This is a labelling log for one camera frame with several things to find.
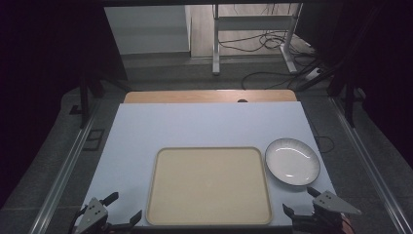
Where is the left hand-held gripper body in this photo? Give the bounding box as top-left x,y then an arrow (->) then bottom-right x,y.
73,196 -> 131,234

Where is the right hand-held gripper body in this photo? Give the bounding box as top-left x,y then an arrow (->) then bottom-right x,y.
291,189 -> 362,234

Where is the white round plate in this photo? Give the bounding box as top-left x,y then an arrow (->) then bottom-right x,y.
264,137 -> 321,187

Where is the beige rectangular tray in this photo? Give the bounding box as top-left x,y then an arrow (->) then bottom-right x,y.
145,146 -> 274,226

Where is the person's right hand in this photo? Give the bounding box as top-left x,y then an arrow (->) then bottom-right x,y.
341,216 -> 355,234

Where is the white table cover board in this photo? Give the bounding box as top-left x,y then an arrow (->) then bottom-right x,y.
75,100 -> 337,227

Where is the black metal stand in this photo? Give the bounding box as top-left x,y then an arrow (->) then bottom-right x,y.
69,69 -> 131,130
295,58 -> 368,129

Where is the white power strip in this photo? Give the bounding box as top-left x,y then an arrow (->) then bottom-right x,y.
304,67 -> 324,82

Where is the wooden table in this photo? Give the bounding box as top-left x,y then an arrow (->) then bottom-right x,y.
124,89 -> 298,104

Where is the dark curtain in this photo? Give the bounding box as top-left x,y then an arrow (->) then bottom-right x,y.
293,0 -> 413,160
0,0 -> 129,209

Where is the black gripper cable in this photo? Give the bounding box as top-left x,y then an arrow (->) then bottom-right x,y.
67,206 -> 88,234

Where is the aluminium floor rail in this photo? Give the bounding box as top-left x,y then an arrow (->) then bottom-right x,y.
328,96 -> 413,234
26,106 -> 98,234

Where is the thin black cable loop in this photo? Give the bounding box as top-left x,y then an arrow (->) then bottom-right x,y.
311,124 -> 336,154

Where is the black floor socket frame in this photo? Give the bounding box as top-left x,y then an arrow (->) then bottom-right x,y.
82,128 -> 106,152

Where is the tangle of black floor cables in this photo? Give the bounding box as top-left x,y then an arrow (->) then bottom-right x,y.
217,29 -> 325,91

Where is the white metal desk frame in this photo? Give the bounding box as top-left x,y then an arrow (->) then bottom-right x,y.
211,3 -> 305,76

